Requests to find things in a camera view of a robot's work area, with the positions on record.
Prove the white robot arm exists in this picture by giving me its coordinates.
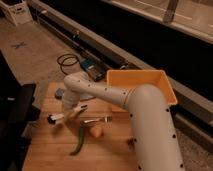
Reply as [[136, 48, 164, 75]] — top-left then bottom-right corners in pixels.
[[63, 73, 185, 171]]

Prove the blue black electronic box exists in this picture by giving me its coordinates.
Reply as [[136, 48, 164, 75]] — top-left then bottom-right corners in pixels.
[[80, 59, 105, 82]]

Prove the yellow plastic bin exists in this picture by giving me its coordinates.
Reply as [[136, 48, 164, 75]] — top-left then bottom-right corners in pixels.
[[106, 70, 178, 111]]

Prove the silver metal fork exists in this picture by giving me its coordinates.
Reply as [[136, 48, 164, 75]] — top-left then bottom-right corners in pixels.
[[83, 116, 112, 124]]

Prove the green chili pepper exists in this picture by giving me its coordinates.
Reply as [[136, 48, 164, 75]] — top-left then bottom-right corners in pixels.
[[70, 127, 85, 156]]

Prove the black chair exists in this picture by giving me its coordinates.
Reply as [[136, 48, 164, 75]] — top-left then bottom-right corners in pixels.
[[0, 50, 40, 171]]

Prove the white cardboard box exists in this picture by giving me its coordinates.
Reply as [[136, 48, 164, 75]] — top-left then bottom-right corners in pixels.
[[0, 0, 32, 26]]

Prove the black coiled cable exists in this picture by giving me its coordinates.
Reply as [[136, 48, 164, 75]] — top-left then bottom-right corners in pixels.
[[56, 53, 82, 76]]

